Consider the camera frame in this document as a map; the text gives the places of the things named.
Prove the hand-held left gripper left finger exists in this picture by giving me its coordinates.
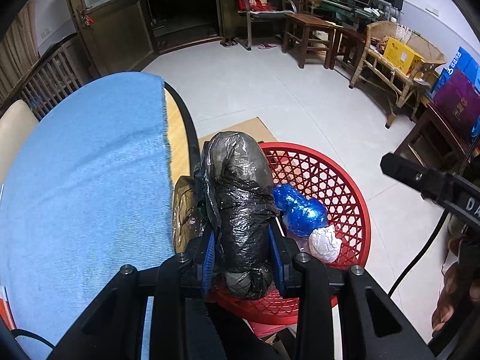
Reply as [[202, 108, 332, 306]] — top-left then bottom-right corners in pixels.
[[49, 229, 226, 360]]

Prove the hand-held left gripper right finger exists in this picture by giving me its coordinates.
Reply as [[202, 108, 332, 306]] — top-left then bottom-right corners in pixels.
[[267, 220, 436, 360]]

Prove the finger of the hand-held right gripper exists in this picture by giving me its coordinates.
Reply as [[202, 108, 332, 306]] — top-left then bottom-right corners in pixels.
[[380, 152, 448, 205]]

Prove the blue plastic bag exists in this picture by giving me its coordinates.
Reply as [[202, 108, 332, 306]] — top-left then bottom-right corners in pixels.
[[272, 184, 299, 214], [285, 197, 329, 238]]

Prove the black plastic bag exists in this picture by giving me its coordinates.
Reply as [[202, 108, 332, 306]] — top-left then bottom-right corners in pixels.
[[172, 131, 280, 301]]

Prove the red plastic basket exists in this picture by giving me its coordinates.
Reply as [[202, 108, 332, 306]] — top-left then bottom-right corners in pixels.
[[208, 142, 372, 325]]

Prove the dark wooden side table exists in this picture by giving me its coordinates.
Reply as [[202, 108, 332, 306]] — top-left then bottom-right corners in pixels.
[[395, 99, 480, 181]]

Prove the dark cloth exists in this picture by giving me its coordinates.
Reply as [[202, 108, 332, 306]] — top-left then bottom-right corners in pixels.
[[204, 302, 293, 360]]

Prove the purple gift box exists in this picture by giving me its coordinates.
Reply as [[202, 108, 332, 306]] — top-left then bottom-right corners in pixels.
[[433, 68, 480, 139]]

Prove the yellow cardboard box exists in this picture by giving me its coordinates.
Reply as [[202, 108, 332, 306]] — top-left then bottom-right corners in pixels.
[[382, 37, 424, 75]]

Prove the large blue box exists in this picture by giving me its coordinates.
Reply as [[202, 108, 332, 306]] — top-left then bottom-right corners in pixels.
[[431, 47, 480, 94]]

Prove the flat cardboard sheet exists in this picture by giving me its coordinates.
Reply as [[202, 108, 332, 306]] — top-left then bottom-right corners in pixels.
[[197, 117, 278, 151]]

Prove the round wooden table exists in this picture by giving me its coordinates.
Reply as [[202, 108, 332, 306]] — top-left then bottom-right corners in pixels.
[[161, 80, 201, 196]]

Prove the blue woven tablecloth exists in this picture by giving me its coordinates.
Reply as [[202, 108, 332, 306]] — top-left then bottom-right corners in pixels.
[[0, 72, 177, 360]]

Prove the rattan bench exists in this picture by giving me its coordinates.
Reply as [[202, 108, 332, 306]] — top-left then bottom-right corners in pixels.
[[349, 20, 448, 128]]

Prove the dark wooden stool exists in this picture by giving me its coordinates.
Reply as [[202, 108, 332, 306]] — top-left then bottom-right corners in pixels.
[[282, 12, 336, 69], [330, 24, 366, 70]]

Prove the cluttered green desk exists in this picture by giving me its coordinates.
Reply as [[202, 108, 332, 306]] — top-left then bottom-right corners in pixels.
[[319, 0, 404, 32]]

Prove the beige sofa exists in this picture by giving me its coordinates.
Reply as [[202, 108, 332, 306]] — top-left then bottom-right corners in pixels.
[[0, 99, 40, 181]]

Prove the wooden crib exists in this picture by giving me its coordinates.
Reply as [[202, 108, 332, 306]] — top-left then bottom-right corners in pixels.
[[17, 35, 94, 121]]

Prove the red door ornament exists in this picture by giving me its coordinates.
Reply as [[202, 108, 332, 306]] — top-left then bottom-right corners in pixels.
[[77, 7, 94, 29]]

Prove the beige curtain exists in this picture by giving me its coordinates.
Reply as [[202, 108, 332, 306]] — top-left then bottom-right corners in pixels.
[[0, 7, 38, 102]]

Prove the black cable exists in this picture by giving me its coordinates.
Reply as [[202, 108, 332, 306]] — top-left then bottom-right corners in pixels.
[[11, 328, 57, 349], [388, 209, 451, 297]]

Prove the metal frame chair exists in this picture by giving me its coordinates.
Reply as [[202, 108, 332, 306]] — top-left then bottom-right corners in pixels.
[[232, 0, 297, 49]]

